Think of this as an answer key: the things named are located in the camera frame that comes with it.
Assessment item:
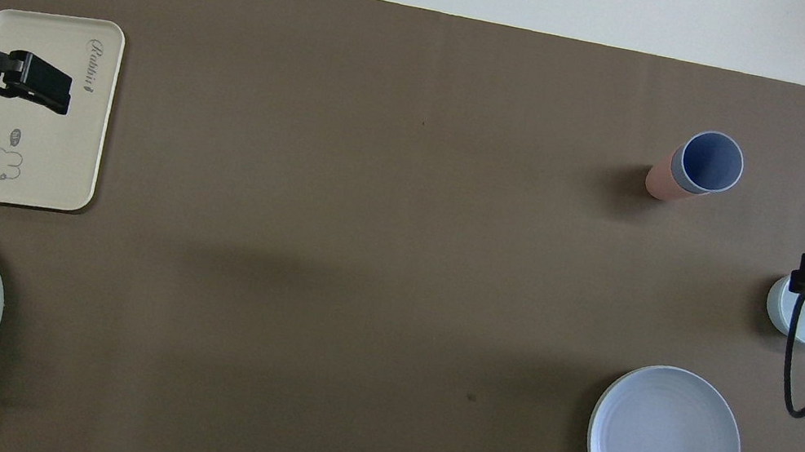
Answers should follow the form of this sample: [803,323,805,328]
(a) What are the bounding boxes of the blue plastic cup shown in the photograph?
[664,124,750,202]

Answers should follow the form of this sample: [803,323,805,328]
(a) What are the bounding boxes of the brown table mat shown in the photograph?
[0,0,805,452]

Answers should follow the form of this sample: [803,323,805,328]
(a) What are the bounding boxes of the cream rabbit print tray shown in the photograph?
[0,2,129,221]

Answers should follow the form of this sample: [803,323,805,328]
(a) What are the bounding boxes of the pink plastic cup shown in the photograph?
[642,160,711,209]

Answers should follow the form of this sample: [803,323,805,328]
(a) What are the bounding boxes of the blue round plate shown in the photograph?
[584,354,755,452]

